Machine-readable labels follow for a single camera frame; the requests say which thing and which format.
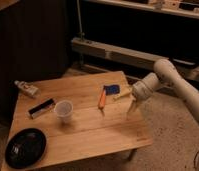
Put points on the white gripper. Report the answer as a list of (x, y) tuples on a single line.
[(141, 92)]

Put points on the orange pepper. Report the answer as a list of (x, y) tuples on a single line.
[(102, 101)]

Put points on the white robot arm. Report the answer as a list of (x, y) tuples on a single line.
[(165, 73)]

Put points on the black ceramic bowl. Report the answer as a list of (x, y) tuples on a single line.
[(25, 148)]

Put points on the yellow utensil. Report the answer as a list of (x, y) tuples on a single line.
[(123, 93)]

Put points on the blue cloth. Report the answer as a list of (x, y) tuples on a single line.
[(112, 89)]

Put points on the wooden table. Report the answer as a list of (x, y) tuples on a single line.
[(91, 132)]

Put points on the long metal beam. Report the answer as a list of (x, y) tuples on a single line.
[(126, 56)]

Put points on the black and white box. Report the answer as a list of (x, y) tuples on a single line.
[(41, 108)]

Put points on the white tube bottle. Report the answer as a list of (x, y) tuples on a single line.
[(26, 88)]

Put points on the upper shelf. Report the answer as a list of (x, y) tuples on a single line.
[(139, 6)]

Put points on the black handle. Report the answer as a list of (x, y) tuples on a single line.
[(185, 64)]

